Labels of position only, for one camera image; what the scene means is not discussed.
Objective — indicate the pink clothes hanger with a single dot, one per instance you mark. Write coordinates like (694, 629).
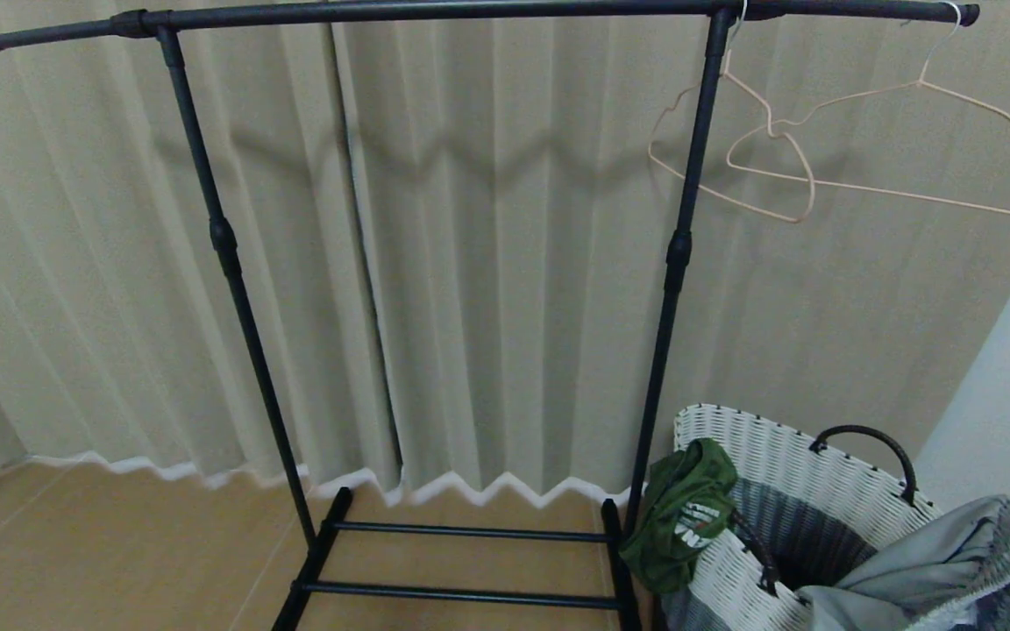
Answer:
(733, 194)
(908, 195)

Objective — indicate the pale grey shorts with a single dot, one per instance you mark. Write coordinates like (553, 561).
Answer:
(908, 561)

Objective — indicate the white laundry basket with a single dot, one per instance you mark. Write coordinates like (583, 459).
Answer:
(777, 456)

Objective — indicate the black clothes rack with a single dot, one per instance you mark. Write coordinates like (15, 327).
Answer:
(470, 10)

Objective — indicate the beige curtain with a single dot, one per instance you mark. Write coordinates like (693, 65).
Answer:
(514, 263)

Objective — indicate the green printed garment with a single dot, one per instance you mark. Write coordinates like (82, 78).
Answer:
(663, 543)

